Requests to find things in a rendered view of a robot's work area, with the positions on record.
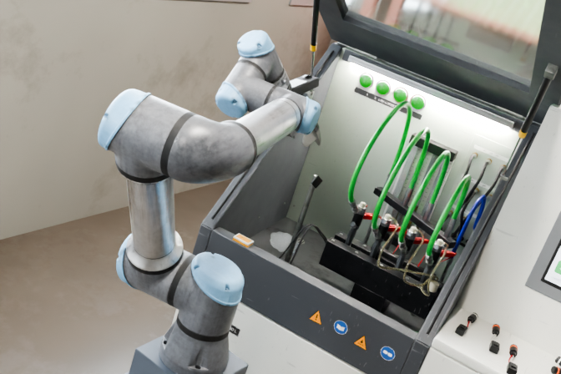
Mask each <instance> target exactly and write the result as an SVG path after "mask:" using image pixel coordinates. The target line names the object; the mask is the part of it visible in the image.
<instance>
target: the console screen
mask: <svg viewBox="0 0 561 374"><path fill-rule="evenodd" d="M525 285H526V286H527V287H529V288H531V289H533V290H535V291H537V292H539V293H541V294H543V295H545V296H547V297H549V298H551V299H554V300H556V301H558V302H560V303H561V210H560V212H559V214H558V217H557V219H556V221H555V223H554V225H553V228H552V229H551V231H550V233H549V235H548V238H547V239H546V241H545V243H544V246H543V248H542V250H541V252H540V254H539V256H538V258H537V260H536V262H535V264H534V266H533V269H532V271H531V273H530V275H529V277H528V279H527V281H526V283H525Z"/></svg>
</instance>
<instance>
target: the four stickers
mask: <svg viewBox="0 0 561 374"><path fill-rule="evenodd" d="M325 314H326V313H325V312H323V311H320V310H318V309H316V308H315V307H312V308H311V313H310V316H309V320H311V321H314V322H315V323H317V324H319V325H322V322H323V320H324V317H325ZM348 328H349V324H347V323H345V322H344V321H342V320H340V319H338V318H336V320H335V323H334V325H333V327H332V330H333V331H334V332H336V333H338V334H340V335H342V336H344V337H346V333H347V331H348ZM370 342H371V338H370V337H368V336H365V335H364V334H362V333H360V332H359V331H358V332H357V334H356V337H355V340H354V341H353V344H354V345H356V346H359V347H360V348H361V349H363V350H365V351H366V350H367V348H368V346H369V344H370ZM396 354H397V351H396V350H394V349H392V348H391V347H389V346H388V345H386V344H384V343H383V346H382V348H381V350H380V352H379V354H378V356H380V357H381V358H383V359H385V360H386V361H388V362H390V363H392V362H393V360H394V358H395V356H396Z"/></svg>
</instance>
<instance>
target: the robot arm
mask: <svg viewBox="0 0 561 374"><path fill-rule="evenodd" d="M237 48H238V50H239V55H240V59H239V60H238V62H237V63H236V65H235V67H234V68H233V70H232V71H231V73H230V74H229V76H228V77H227V79H226V80H225V81H224V82H223V83H222V85H221V87H220V89H219V91H218V93H217V94H216V96H215V102H216V104H217V106H218V108H219V109H220V110H221V111H222V112H223V113H224V114H226V115H228V116H230V117H232V118H241V117H242V118H241V119H238V120H236V121H234V120H227V121H224V122H221V123H219V122H216V121H213V120H210V119H207V118H205V117H203V116H200V115H198V114H195V113H192V112H190V111H189V110H186V109H183V108H181V107H179V106H176V105H174V104H171V103H169V102H167V101H164V100H163V99H159V98H157V97H155V96H153V95H151V93H145V92H142V91H139V90H137V89H128V90H125V91H123V92H122V93H121V94H120V95H119V96H118V97H117V98H116V99H115V100H114V101H113V102H112V103H111V104H110V105H109V107H108V109H107V111H106V112H105V114H104V116H103V119H102V121H101V124H100V125H99V132H98V142H99V144H100V146H102V147H103V148H105V150H110V151H112V152H114V156H115V163H116V166H117V169H118V171H119V173H120V174H121V175H122V176H123V177H125V178H126V182H127V191H128V198H129V213H130V221H131V229H132V234H131V235H129V236H128V237H127V239H126V240H125V241H124V243H123V244H122V246H121V248H120V250H119V258H118V259H117V262H116V270H117V273H118V276H119V278H120V280H122V281H123V282H125V283H127V284H128V285H129V286H130V287H132V288H134V289H137V290H140V291H142V292H144V293H146V294H148V295H150V296H152V297H154V298H156V299H158V300H160V301H162V302H164V303H166V304H168V305H170V306H173V307H174V308H176V309H178V310H179V313H178V315H177V318H176V321H175V322H174V324H173V325H172V326H171V327H170V328H169V329H168V331H167V332H166V333H165V335H164V337H163V339H162V341H161V344H160V347H159V356H160V358H161V360H162V362H163V363H164V364H165V365H166V366H167V367H168V368H169V369H170V370H171V371H173V372H175V373H176V374H222V373H223V372H224V371H225V369H226V367H227V364H228V361H229V358H230V353H229V332H230V328H231V325H232V322H233V320H234V317H235V313H236V310H237V307H238V305H239V303H240V300H241V297H242V291H243V287H244V283H245V281H244V276H243V275H242V273H241V270H240V268H239V267H238V266H237V265H236V264H235V263H234V262H232V261H231V260H229V259H227V258H226V257H224V256H222V255H218V254H216V253H214V254H211V253H210V252H204V253H200V254H198V255H193V254H191V253H189V252H187V251H185V250H183V242H182V239H181V237H180V236H179V234H178V233H177V232H176V231H175V222H174V179H175V180H178V181H180V182H185V183H188V184H208V183H214V182H220V181H223V180H227V179H231V178H234V177H235V176H238V175H240V174H242V173H244V172H245V171H246V170H247V169H249V168H250V167H251V166H252V165H253V163H254V162H255V160H256V157H257V155H259V154H261V153H262V152H264V151H265V150H267V149H268V148H269V147H270V146H272V145H273V144H275V143H277V142H278V141H279V140H281V139H283V138H284V137H286V136H290V137H292V138H293V139H295V138H296V133H302V134H304V135H303V140H302V143H303V145H304V146H305V147H307V146H309V145H310V144H311V143H312V142H314V141H316V143H317V144H318V145H321V133H320V130H319V128H320V127H319V125H318V123H317V121H318V119H319V117H320V113H321V106H320V105H319V103H317V102H316V101H314V100H311V99H309V98H308V97H304V96H302V95H301V94H303V93H306V92H308V91H310V90H312V89H314V88H318V87H319V78H317V77H313V76H310V75H306V74H305V75H303V76H300V77H299V78H295V79H292V80H291V81H290V80H289V77H288V75H287V73H286V71H285V69H284V67H283V64H282V62H281V60H280V58H279V56H278V53H277V52H276V50H275V45H274V44H273V42H272V41H271V40H270V37H269V36H268V34H267V33H266V32H264V31H261V30H254V31H250V32H248V33H246V34H244V35H243V36H242V37H241V38H240V40H239V41H238V44H237ZM247 111H248V112H250V114H247V115H246V116H244V115H245V114H246V113H247ZM243 116H244V117H243Z"/></svg>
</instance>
